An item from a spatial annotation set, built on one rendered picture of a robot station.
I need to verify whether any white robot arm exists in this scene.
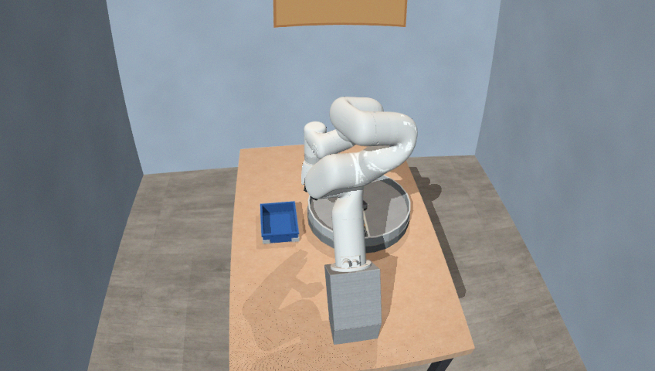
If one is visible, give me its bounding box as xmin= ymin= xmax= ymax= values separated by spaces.
xmin=304 ymin=97 xmax=417 ymax=272

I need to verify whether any blue crate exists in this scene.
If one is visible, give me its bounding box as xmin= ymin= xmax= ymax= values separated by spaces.
xmin=260 ymin=201 xmax=300 ymax=244

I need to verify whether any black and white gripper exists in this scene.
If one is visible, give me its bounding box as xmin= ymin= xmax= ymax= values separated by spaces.
xmin=301 ymin=160 xmax=317 ymax=201

